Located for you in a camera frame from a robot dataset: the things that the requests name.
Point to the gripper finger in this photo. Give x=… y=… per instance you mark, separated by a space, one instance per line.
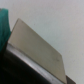
x=4 y=27

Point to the black kcup holder box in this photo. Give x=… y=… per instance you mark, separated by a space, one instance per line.
x=30 y=59

